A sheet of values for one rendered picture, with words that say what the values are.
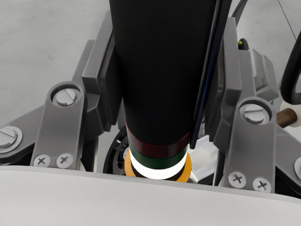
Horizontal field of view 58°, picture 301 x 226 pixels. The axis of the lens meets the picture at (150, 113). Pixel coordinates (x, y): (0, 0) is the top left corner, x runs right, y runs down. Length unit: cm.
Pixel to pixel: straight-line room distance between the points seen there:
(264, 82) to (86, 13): 248
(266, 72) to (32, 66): 209
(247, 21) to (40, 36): 194
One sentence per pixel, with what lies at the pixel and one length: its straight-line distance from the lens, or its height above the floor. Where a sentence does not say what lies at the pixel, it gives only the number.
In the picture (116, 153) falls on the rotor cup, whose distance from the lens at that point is 40.
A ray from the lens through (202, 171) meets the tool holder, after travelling 21.
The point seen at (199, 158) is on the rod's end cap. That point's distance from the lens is 21.
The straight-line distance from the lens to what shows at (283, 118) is 25.
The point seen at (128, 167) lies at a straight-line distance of 17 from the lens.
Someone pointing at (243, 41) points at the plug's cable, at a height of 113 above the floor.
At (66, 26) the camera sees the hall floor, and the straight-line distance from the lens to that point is 280.
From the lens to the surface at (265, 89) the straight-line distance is 60.
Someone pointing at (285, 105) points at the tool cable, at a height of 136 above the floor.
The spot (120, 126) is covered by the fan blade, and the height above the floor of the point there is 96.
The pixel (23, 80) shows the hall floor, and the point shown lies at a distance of 239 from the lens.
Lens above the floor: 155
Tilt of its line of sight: 53 degrees down
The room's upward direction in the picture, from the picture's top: 1 degrees counter-clockwise
